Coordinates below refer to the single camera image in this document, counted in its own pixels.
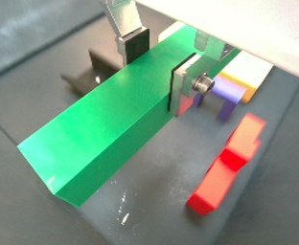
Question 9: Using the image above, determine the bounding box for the black angle bracket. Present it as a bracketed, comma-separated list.
[61, 50, 123, 97]

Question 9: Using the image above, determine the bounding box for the green long block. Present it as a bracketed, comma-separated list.
[17, 26, 197, 207]

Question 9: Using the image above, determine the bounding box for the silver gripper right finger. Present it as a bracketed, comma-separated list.
[168, 31, 241, 117]

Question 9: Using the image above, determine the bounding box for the yellow slotted board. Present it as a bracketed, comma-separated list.
[160, 22, 273, 103]

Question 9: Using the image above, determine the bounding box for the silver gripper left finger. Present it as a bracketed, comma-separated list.
[100, 0, 150, 65]

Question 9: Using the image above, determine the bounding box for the red branched block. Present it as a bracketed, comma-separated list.
[187, 113, 266, 215]

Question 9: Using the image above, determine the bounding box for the purple branched block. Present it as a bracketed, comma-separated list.
[211, 76, 246, 122]

